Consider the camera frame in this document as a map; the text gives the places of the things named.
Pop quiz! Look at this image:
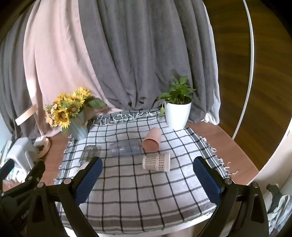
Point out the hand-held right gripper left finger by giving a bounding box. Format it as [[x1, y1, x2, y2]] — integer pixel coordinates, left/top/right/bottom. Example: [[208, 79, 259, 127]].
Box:
[[25, 157, 103, 237]]

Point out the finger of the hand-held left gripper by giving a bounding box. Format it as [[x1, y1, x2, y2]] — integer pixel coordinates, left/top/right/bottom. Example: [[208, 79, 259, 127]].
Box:
[[0, 159, 15, 176], [23, 161, 46, 189]]

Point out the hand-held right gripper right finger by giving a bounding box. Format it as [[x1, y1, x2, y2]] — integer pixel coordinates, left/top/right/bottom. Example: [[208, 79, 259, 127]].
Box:
[[193, 156, 271, 237]]

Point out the patterned paper cup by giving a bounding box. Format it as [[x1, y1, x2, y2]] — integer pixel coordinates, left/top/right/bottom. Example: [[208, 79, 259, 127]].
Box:
[[142, 153, 171, 173]]

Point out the clear glass cup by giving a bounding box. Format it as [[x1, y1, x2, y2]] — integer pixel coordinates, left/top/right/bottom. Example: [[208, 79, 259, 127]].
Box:
[[79, 145, 101, 164]]

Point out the pink cup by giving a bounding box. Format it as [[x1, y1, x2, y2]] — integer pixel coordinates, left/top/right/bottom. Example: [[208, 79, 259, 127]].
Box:
[[142, 127, 162, 152]]

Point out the white plastic stool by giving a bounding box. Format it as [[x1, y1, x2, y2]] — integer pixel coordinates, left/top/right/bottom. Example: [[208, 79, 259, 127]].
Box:
[[6, 137, 37, 174]]

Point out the round wooden tray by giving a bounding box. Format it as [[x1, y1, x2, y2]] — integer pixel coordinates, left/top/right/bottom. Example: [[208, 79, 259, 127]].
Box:
[[34, 137, 52, 159]]

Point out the clear plastic bottle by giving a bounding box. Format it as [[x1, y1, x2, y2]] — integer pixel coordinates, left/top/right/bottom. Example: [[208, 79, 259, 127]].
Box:
[[109, 140, 143, 157]]

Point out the blue ribbed vase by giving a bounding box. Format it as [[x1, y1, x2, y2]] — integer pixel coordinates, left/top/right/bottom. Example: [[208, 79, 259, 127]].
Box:
[[68, 112, 89, 140]]

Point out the checkered tablecloth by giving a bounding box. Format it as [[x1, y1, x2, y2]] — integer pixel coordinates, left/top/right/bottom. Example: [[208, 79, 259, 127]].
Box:
[[55, 109, 239, 235]]

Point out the sunflower bouquet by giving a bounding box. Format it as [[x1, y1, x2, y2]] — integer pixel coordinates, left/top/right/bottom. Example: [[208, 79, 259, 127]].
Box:
[[44, 87, 107, 135]]

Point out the grey and white cloth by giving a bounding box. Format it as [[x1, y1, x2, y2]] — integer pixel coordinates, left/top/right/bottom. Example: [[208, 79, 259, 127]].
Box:
[[266, 183, 291, 228]]

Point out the green plant in white pot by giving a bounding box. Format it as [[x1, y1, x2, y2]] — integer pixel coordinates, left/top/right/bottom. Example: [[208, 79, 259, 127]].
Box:
[[156, 76, 197, 130]]

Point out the grey curtain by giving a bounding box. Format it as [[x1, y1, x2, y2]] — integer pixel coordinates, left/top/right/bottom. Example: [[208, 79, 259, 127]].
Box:
[[79, 0, 220, 126], [0, 20, 30, 137]]

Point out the pink curtain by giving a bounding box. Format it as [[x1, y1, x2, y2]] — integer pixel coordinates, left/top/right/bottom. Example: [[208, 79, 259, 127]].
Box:
[[23, 0, 128, 137]]

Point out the white hoop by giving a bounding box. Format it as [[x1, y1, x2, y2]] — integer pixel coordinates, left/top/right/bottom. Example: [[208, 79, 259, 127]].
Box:
[[231, 0, 255, 140]]

